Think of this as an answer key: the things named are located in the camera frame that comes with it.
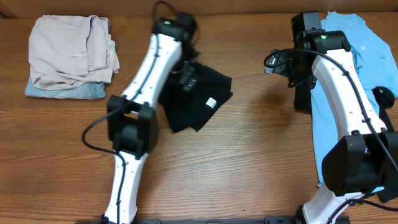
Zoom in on light blue t-shirt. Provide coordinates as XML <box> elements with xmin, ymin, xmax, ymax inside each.
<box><xmin>310</xmin><ymin>12</ymin><xmax>397</xmax><ymax>183</ymax></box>

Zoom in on folded beige pants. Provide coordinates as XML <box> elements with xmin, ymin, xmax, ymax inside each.
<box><xmin>29</xmin><ymin>15</ymin><xmax>120</xmax><ymax>90</ymax></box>

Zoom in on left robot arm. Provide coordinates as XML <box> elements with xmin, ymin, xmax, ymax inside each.
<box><xmin>101</xmin><ymin>12</ymin><xmax>197</xmax><ymax>223</ymax></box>

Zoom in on black t-shirt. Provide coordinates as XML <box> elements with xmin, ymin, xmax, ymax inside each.
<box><xmin>158</xmin><ymin>62</ymin><xmax>233</xmax><ymax>133</ymax></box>

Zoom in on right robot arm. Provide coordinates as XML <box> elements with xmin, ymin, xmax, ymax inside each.
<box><xmin>264</xmin><ymin>11</ymin><xmax>397</xmax><ymax>224</ymax></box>

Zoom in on folded light blue jeans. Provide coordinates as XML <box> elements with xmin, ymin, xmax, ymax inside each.
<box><xmin>24</xmin><ymin>80</ymin><xmax>106</xmax><ymax>100</ymax></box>

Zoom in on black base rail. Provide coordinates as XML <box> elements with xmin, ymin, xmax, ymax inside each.
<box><xmin>74</xmin><ymin>215</ymin><xmax>352</xmax><ymax>224</ymax></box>

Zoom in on black garment under pile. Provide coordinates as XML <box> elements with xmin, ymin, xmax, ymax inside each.
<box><xmin>294</xmin><ymin>84</ymin><xmax>397</xmax><ymax>202</ymax></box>

